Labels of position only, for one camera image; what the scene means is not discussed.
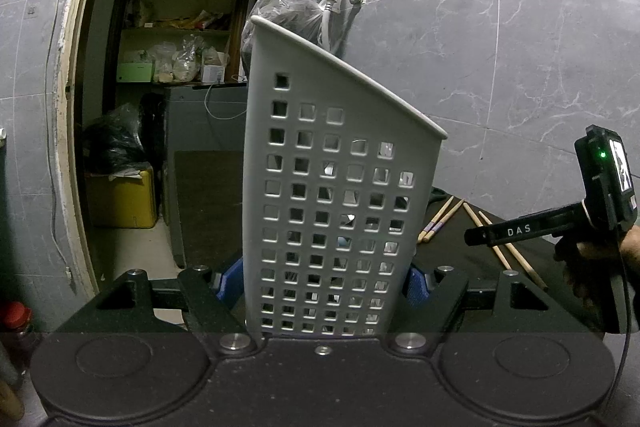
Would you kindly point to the yellow box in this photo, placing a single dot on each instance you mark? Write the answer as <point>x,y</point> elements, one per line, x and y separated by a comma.
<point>122,202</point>

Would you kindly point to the small white box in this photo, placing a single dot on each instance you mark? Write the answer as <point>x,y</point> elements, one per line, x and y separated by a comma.
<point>213,73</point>

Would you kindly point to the wooden chopstick purple end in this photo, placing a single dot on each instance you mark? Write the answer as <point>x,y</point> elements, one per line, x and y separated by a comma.
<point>434,223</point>
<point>442,224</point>

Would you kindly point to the wooden shelf unit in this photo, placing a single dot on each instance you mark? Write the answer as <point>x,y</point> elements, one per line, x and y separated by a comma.
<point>190,2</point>

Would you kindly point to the red capped jar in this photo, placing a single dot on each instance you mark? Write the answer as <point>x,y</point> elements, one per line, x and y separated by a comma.
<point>15,322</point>

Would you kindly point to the person's right forearm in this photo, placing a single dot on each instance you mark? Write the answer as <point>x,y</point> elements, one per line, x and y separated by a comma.
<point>632,247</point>

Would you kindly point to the person's right hand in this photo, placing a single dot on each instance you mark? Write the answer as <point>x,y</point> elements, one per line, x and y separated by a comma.
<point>580,267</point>

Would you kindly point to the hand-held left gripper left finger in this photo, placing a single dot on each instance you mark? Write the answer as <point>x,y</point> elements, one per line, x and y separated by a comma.
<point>227,281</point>

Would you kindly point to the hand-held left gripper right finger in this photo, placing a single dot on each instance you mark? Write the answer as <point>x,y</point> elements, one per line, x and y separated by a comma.
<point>415,287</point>

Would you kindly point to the large clear plastic bag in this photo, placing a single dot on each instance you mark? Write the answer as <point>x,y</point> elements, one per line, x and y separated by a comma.
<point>287,14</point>

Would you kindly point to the dark green kitchen tool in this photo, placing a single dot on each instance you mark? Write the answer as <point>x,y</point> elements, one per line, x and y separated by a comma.
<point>437,194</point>

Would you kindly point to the grey cabinet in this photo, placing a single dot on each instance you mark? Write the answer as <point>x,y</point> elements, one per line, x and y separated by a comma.
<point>200,187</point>

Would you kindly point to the pile of plastic food bags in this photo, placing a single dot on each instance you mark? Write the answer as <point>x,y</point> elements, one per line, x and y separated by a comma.
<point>180,59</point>

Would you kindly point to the white perforated utensil holder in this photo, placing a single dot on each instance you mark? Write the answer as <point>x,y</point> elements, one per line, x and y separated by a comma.
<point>325,157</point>

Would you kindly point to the green box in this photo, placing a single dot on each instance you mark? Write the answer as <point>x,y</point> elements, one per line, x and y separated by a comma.
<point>135,72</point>

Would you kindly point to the black garbage bag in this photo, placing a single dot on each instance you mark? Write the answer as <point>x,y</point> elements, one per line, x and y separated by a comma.
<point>112,137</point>

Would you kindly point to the cream door frame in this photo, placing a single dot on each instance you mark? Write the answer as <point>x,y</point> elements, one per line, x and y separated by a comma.
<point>62,117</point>

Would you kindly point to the plain wooden chopstick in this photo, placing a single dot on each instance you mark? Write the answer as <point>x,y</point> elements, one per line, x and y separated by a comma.
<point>502,257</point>
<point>525,264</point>

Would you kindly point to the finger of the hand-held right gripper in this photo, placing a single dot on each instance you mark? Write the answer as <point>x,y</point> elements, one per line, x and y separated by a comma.
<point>520,231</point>

